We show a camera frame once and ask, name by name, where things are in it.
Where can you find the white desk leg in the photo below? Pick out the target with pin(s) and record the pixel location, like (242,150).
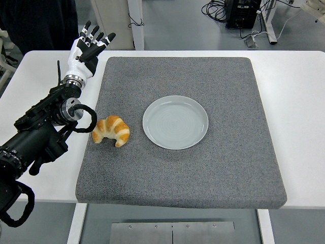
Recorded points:
(270,30)

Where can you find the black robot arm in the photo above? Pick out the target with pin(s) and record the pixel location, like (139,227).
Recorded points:
(30,142)

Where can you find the grey metal plate with screws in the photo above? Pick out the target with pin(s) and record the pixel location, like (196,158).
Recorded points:
(142,233)

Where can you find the beige white cabinet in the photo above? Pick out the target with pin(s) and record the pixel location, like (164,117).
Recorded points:
(122,15)

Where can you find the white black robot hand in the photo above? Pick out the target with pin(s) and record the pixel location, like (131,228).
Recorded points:
(76,66)

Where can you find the golden croissant bread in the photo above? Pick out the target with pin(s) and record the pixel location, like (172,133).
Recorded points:
(119,127)

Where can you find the grey felt mat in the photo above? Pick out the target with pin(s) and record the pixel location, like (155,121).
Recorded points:
(177,172)

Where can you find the person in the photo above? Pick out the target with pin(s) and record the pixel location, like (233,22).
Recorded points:
(38,25)

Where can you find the small clear floor box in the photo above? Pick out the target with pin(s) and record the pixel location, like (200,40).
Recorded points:
(251,43)

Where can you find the white table leg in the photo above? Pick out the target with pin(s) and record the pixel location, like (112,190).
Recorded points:
(266,228)
(76,223)

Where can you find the black computer tower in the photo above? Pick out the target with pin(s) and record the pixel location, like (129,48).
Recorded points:
(241,15)

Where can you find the white equipment piece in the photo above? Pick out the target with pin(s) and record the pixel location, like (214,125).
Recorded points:
(316,7)

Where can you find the round grey plate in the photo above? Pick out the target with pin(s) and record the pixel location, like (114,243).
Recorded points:
(175,122)

